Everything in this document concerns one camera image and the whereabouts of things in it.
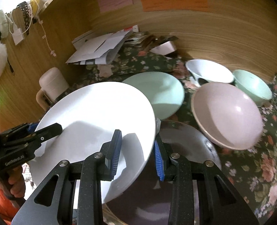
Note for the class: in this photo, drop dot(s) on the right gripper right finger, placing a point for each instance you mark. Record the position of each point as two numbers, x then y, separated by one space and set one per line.
200 186

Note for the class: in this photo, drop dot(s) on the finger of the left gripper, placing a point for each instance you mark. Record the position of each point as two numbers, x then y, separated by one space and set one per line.
32 127

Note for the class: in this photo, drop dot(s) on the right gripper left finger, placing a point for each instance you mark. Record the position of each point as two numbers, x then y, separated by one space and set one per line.
52 200

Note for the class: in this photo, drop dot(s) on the white plate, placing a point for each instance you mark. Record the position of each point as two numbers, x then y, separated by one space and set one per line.
89 116

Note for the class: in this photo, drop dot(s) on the pink bowl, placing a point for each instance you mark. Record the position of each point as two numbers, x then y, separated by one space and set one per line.
227 116

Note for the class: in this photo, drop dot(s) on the mint green plate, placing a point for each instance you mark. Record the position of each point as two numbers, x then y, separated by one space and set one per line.
165 92

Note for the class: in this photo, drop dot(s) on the white bowl with black spots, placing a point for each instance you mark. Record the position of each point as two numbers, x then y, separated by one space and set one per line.
205 71

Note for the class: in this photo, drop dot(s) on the person's left hand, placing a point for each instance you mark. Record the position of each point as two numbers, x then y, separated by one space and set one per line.
16 180

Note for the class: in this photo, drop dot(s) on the beige plastic jar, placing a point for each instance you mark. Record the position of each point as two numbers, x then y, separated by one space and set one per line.
52 84

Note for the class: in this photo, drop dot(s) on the floral dark tablecloth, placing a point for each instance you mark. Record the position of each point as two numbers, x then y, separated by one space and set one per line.
253 172

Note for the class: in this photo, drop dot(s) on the white paper stack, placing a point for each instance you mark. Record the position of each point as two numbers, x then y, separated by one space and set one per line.
100 50

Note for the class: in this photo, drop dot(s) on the mint green bowl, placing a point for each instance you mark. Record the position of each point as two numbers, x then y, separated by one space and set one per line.
253 86

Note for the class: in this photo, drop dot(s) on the black lace headband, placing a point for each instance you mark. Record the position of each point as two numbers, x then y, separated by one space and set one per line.
24 6

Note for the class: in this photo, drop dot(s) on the small white box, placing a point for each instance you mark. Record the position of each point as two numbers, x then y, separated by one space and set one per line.
164 49

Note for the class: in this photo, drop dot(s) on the orange sticky note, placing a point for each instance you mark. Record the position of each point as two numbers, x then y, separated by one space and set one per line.
166 5

